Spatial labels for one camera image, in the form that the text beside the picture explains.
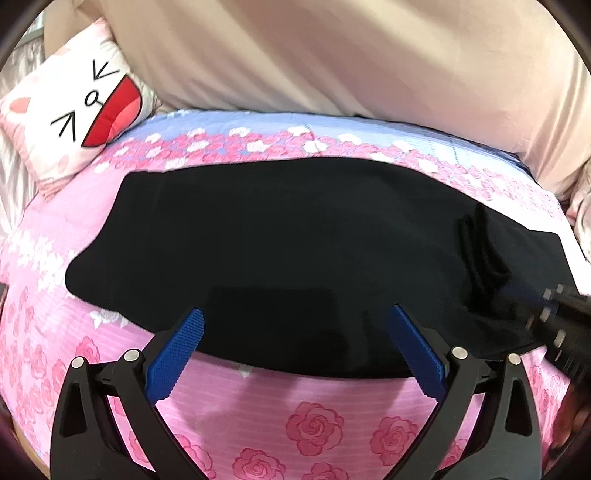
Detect beige duvet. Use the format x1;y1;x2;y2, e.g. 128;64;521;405
74;0;591;200

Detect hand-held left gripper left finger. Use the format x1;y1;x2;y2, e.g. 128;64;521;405
50;306;219;480

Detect cartoon face pillow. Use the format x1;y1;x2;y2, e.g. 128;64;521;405
0;18;162;191

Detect grey satin cloth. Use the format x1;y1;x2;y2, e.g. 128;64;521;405
0;28;51;241

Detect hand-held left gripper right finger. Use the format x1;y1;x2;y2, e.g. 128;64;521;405
389;304;542;480

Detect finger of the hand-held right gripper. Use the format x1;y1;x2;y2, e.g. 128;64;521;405
503;282;591;321
526;318;591;385

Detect black pants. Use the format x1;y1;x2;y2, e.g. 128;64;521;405
65;156;580;378

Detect pink floral bed sheet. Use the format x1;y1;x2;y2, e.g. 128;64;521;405
0;108;583;480

